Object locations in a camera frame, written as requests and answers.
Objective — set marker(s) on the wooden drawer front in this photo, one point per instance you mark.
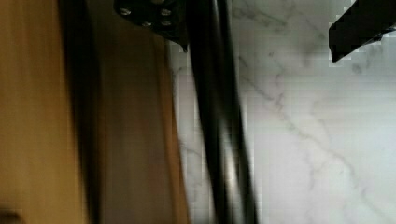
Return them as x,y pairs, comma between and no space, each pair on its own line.
121,93

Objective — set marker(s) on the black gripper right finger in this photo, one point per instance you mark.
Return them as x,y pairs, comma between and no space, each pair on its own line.
365,22

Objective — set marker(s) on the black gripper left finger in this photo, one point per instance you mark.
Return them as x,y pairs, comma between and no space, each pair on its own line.
166,18

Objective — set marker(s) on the wooden drawer cabinet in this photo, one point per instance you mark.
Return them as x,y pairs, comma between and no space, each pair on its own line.
40,174

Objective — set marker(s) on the black metal drawer handle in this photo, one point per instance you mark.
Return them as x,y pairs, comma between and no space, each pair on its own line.
211,50

